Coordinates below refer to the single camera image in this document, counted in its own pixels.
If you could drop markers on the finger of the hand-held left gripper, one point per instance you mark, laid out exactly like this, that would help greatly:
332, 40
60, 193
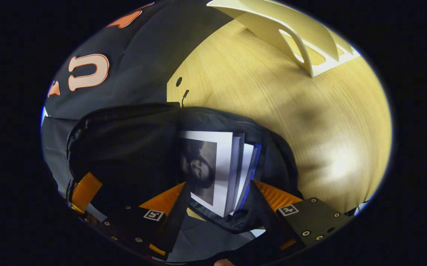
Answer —
84, 190

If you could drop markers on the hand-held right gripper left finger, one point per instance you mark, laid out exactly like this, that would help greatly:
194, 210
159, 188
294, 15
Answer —
178, 218

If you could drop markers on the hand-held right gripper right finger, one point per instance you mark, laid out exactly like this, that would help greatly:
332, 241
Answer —
309, 218

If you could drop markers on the white bookshelf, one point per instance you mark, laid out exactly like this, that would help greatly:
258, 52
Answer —
272, 18

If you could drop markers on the blue-covered book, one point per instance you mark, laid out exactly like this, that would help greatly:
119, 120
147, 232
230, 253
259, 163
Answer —
250, 166

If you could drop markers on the white portrait-covered book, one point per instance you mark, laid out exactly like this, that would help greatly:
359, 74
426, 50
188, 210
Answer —
222, 166

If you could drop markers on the black schoolbag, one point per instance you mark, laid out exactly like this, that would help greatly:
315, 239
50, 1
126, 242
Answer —
124, 147

